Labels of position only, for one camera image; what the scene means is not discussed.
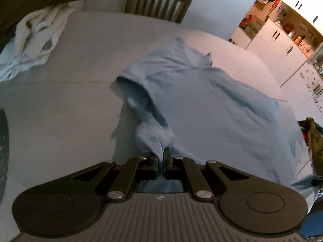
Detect white lower kitchen cabinet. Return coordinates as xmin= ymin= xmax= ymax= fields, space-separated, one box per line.
xmin=244 ymin=20 xmax=316 ymax=87

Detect green patterned cloth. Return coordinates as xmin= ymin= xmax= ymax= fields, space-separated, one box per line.
xmin=298 ymin=117 xmax=323 ymax=163

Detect white kitchen cabinet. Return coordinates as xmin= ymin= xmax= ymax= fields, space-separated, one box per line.
xmin=244 ymin=20 xmax=316 ymax=87
xmin=281 ymin=0 xmax=323 ymax=32

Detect light blue shirt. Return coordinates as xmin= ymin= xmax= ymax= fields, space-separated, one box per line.
xmin=112 ymin=37 xmax=316 ymax=198

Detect cardboard box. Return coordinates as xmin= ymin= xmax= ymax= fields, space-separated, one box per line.
xmin=245 ymin=15 xmax=264 ymax=39

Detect red bag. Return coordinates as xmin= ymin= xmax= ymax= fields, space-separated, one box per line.
xmin=239 ymin=15 xmax=253 ymax=29

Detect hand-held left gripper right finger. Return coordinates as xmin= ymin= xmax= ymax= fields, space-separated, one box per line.
xmin=164 ymin=147 xmax=256 ymax=199

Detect white upper kitchen cabinet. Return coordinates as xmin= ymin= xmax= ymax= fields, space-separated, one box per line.
xmin=281 ymin=0 xmax=323 ymax=32

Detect pale blue cloth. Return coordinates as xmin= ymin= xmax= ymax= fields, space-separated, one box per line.
xmin=0 ymin=40 xmax=42 ymax=82

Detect white cloth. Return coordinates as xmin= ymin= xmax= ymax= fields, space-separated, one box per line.
xmin=14 ymin=1 xmax=76 ymax=65

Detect white fridge with magnets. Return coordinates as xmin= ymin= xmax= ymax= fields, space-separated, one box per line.
xmin=290 ymin=60 xmax=323 ymax=121

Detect wooden slat-back chair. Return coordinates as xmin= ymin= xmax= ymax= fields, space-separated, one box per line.
xmin=125 ymin=0 xmax=192 ymax=24

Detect brown cloth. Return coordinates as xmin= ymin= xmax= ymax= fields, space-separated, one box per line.
xmin=0 ymin=0 xmax=90 ymax=53

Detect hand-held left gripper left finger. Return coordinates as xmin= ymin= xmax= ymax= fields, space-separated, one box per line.
xmin=72 ymin=156 xmax=159 ymax=200

